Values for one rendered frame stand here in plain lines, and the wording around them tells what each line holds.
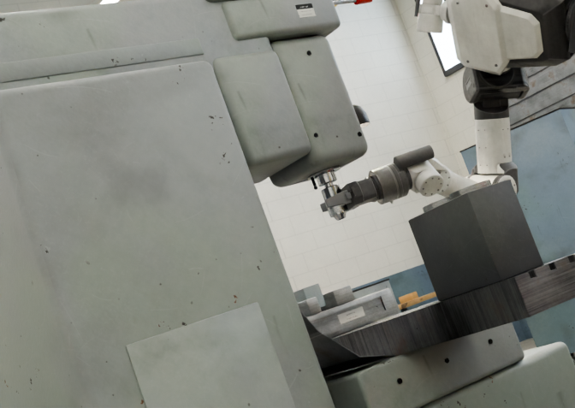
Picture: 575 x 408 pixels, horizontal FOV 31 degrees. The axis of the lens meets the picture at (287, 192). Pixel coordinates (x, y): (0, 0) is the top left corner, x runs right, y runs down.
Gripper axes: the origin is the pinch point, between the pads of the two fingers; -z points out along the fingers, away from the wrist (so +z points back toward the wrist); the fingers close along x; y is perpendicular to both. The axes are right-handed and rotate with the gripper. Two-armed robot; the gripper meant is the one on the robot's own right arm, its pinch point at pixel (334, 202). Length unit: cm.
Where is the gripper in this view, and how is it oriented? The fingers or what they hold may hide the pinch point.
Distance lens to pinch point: 252.9
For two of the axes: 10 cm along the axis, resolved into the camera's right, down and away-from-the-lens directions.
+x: 1.7, -1.9, -9.7
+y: 3.5, 9.3, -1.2
